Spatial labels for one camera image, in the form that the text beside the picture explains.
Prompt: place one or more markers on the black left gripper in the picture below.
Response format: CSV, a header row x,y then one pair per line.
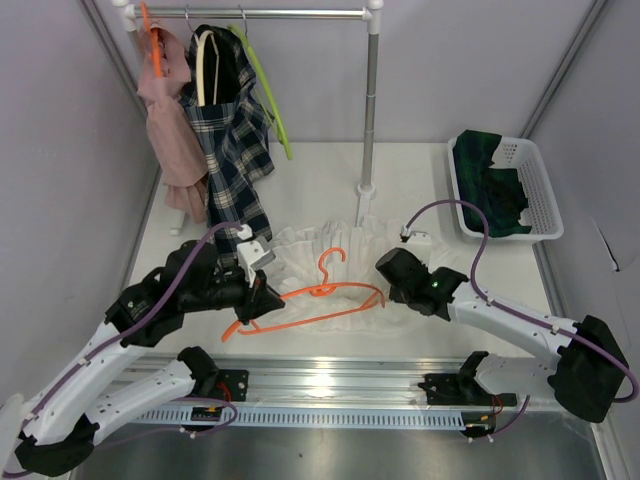
x,y
262,294

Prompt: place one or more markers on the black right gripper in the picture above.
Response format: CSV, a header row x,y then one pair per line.
x,y
395,295

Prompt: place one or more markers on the orange plastic hanger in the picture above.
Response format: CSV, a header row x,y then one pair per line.
x,y
316,303

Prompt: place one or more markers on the white pleated skirt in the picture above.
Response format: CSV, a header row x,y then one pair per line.
x,y
295,267

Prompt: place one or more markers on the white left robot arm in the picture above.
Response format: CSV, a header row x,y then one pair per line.
x,y
74,414

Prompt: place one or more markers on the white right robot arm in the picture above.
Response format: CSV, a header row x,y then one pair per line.
x,y
577,363

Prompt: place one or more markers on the dark green plaid skirt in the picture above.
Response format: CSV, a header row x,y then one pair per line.
x,y
498,193

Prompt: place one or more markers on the navy plaid skirt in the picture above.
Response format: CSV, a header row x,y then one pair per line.
x,y
233,135

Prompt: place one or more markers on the pink skirt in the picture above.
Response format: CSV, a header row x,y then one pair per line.
x,y
171,135

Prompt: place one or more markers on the green plastic hanger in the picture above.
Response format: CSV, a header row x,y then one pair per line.
x,y
265,94

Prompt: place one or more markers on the cream hanger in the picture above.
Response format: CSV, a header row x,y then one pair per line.
x,y
207,69

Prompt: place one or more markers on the orange hanger with pink skirt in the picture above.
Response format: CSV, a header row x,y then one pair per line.
x,y
152,33

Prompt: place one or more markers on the white plastic basket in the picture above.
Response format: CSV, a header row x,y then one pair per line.
x,y
542,214

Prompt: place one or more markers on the silver clothes rack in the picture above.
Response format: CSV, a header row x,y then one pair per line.
x,y
370,13

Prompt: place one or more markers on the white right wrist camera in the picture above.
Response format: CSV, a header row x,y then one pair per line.
x,y
415,238

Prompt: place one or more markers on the aluminium mounting rail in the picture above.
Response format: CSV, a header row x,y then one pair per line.
x,y
334,382

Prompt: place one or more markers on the white slotted cable duct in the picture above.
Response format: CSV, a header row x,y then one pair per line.
x,y
413,419

